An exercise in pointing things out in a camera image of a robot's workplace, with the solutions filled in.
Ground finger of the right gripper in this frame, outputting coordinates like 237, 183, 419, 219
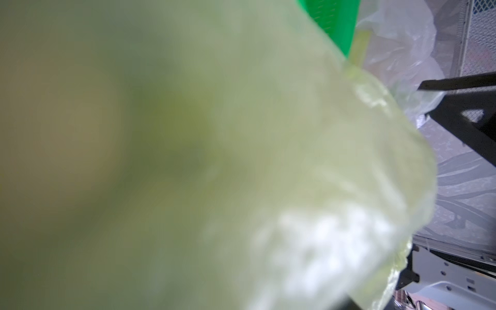
418, 72, 496, 91
429, 90, 495, 165

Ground white printed plastic bag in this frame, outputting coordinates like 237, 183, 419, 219
356, 1, 445, 128

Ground green avocado plastic bag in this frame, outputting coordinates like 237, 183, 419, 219
1, 1, 437, 309

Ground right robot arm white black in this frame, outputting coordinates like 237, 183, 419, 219
397, 72, 495, 309

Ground green plastic basket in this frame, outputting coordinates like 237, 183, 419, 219
297, 0, 361, 58

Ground white wire mesh basket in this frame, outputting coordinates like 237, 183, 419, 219
449, 0, 495, 78

